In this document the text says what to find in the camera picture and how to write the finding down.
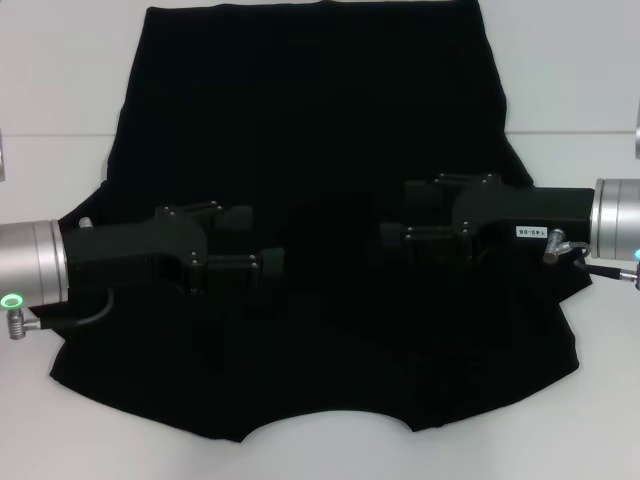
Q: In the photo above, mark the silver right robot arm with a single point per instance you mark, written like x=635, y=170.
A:
x=617, y=220

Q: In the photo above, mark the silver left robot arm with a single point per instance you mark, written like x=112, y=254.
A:
x=30, y=260

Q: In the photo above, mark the black t-shirt with white print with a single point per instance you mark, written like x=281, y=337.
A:
x=320, y=125

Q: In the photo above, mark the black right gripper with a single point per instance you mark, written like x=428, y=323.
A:
x=540, y=210

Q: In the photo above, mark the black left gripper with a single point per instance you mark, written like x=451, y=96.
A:
x=130, y=250

